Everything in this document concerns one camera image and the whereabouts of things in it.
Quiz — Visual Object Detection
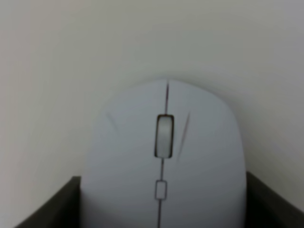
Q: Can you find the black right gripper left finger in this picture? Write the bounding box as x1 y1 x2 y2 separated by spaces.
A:
17 176 81 228

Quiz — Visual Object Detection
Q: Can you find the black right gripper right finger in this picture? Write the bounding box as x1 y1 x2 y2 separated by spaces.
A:
245 172 304 228

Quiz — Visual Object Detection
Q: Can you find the white wireless computer mouse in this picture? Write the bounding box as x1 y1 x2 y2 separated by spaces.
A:
81 80 246 228

